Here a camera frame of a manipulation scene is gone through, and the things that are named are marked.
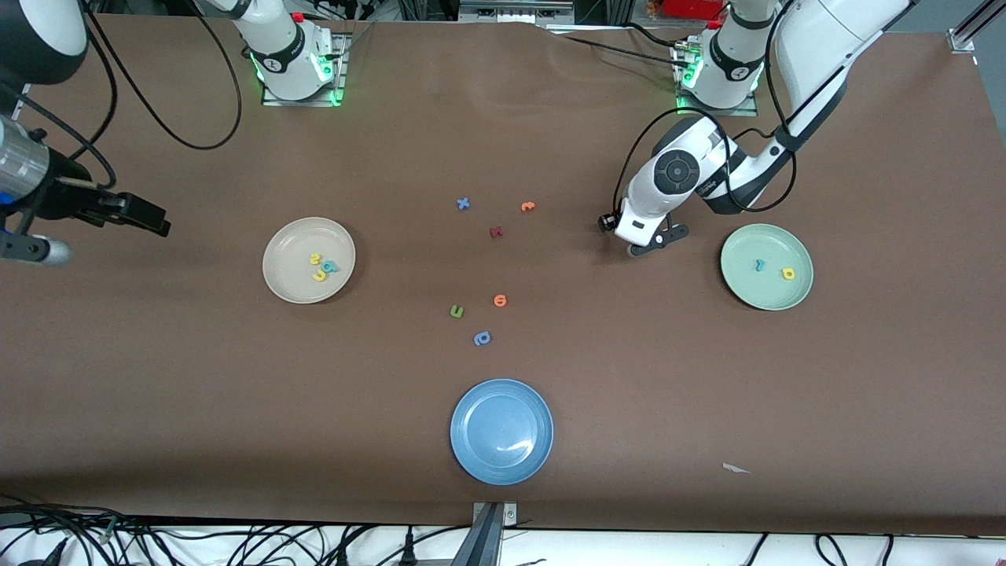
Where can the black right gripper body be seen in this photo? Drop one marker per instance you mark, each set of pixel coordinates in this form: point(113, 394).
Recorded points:
point(63, 200)

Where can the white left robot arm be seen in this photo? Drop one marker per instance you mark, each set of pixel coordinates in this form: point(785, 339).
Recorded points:
point(817, 47)

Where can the green round plate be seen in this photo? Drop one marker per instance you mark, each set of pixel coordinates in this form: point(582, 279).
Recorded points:
point(754, 295)

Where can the beige round plate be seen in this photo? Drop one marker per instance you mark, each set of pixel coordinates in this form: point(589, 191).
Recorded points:
point(295, 236)

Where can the blue foam letter a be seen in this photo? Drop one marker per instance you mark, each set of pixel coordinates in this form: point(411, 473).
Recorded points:
point(486, 339)

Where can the brown table cover sheet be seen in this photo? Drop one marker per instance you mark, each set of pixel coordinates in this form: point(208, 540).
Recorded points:
point(236, 393)

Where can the red box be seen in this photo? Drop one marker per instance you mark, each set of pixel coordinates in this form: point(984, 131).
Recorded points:
point(692, 8)

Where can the grey metal box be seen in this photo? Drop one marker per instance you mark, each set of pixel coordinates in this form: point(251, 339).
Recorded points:
point(515, 11)

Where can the blue round plate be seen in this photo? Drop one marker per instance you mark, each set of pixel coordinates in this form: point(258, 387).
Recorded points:
point(501, 431)

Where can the white paper scrap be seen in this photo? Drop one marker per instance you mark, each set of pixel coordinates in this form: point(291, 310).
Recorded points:
point(735, 468)

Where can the black power plug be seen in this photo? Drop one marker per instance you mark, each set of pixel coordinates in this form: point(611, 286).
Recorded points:
point(409, 546)

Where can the left arm wrist camera bar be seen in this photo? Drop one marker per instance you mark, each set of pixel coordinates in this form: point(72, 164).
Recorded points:
point(664, 238)

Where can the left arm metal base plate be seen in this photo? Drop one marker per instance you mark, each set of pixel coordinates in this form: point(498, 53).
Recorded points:
point(719, 112)

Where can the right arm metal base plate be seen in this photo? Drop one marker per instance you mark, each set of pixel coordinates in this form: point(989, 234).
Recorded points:
point(302, 103)

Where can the metal camera stand bracket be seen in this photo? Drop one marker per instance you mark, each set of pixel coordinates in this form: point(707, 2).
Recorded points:
point(491, 534)

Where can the aluminium frame profile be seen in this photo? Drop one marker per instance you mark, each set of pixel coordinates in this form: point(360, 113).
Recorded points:
point(974, 27)

